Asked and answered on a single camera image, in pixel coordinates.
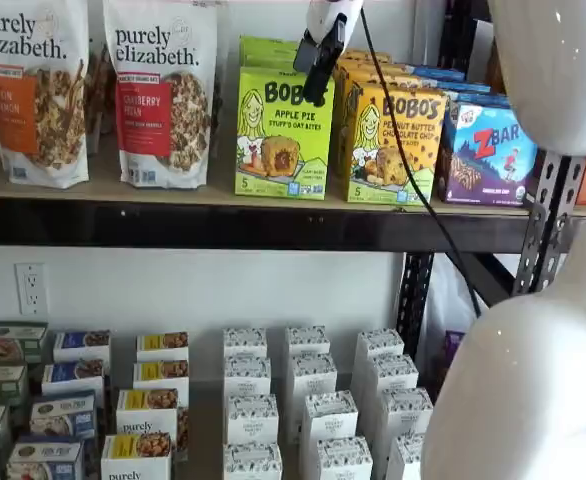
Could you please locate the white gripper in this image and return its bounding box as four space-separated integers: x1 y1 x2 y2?
301 0 368 95

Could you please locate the green apple pie snack box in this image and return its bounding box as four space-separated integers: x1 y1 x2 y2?
234 66 335 200
238 34 300 55
237 48 308 74

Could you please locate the yellow peanut butter snack box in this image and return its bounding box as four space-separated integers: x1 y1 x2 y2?
343 81 448 207
339 48 394 65
332 61 423 177

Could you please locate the blue Zbar box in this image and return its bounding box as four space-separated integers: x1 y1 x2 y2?
436 101 540 208
422 78 493 96
442 91 517 109
412 64 468 82

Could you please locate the brown cardboard shelf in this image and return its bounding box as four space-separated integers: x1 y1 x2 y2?
0 132 586 220

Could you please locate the white floral print box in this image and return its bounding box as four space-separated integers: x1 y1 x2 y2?
316 436 374 480
299 390 360 451
222 442 284 480
354 328 406 387
222 327 269 359
386 432 427 480
378 386 435 451
287 352 339 426
364 354 420 402
225 394 280 445
285 325 332 357
223 355 273 397

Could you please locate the purple box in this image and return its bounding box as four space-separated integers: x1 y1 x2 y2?
441 328 468 389

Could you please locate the yellow granola box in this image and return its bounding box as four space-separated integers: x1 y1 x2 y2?
116 388 191 454
136 331 191 364
101 432 174 480
132 359 191 407

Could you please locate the wooden shelf board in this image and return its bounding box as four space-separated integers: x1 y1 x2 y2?
0 319 427 480

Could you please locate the blue granola box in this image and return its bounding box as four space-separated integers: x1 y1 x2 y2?
6 436 87 480
29 391 98 441
41 359 107 397
52 329 113 370

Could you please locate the cranberry pecan granola bag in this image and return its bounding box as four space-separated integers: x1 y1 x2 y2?
102 0 220 190

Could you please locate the purely elizabeth granola bag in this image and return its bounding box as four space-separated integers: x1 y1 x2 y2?
83 37 119 154

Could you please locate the white plastic bag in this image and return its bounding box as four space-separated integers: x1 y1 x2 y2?
417 253 494 386

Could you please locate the pumpkin cinnamon granola bag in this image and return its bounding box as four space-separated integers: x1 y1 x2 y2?
0 0 91 190

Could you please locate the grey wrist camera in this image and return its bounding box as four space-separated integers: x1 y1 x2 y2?
291 30 320 72

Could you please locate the black metal shelf frame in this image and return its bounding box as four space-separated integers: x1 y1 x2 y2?
437 0 497 71
0 149 586 364

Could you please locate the black cable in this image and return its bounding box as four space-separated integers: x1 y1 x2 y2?
359 7 483 317

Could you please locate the white wall outlet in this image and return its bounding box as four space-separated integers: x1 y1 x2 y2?
14 262 50 316

